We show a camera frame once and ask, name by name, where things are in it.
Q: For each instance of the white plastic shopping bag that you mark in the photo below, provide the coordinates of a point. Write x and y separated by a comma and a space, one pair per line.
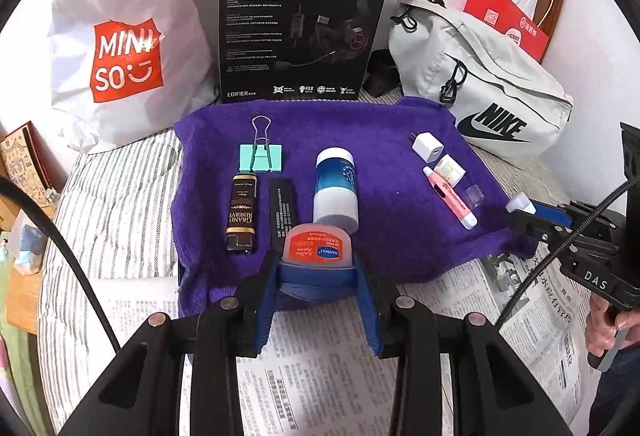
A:
130, 5

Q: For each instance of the wooden bedside table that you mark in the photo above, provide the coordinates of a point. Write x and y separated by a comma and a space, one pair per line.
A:
20, 296

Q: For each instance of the white charger adapter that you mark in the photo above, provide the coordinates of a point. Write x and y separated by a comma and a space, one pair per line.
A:
430, 146

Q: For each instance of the newspaper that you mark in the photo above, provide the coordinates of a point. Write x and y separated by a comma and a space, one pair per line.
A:
310, 391

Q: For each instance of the person's right forearm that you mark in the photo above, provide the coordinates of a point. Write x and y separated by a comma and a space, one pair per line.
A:
620, 396

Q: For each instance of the teal binder clip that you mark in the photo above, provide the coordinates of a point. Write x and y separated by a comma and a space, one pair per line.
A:
260, 158

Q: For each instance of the purple towel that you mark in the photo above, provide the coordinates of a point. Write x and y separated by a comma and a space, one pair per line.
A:
390, 216

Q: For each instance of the small blue orange-lid jar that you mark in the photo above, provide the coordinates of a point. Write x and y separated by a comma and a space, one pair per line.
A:
317, 251

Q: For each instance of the pink highlighter pen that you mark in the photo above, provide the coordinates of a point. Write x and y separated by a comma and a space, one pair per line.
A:
450, 197

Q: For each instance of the grey waist bag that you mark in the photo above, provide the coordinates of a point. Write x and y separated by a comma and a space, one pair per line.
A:
480, 70

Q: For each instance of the brown patterned book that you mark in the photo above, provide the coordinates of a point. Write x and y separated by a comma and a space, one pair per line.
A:
20, 160

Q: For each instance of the black pouch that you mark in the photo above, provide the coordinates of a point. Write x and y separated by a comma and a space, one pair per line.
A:
380, 78

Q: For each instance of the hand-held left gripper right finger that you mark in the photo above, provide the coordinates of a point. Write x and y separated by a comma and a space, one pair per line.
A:
369, 316

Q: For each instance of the black headset box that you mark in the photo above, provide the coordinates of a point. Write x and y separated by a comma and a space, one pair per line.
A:
300, 15

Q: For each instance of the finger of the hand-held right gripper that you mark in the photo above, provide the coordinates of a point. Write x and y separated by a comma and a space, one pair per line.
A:
530, 223
550, 215

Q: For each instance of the dark brown gold-label bottle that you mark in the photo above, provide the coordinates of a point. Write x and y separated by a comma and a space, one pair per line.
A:
242, 216

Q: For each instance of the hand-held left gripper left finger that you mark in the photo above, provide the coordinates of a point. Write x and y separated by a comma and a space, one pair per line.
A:
264, 316

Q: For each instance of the red paper bag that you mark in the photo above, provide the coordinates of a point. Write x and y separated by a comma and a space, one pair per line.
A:
510, 23

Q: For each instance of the white and blue bottle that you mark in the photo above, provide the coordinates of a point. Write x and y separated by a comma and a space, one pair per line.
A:
336, 201

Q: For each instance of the small white-cap bottle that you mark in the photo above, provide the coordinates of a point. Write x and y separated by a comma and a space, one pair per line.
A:
451, 169

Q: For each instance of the person's right hand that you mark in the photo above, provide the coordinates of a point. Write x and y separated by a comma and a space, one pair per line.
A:
602, 331

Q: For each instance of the small clear cap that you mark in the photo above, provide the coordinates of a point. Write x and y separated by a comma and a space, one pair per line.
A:
473, 197

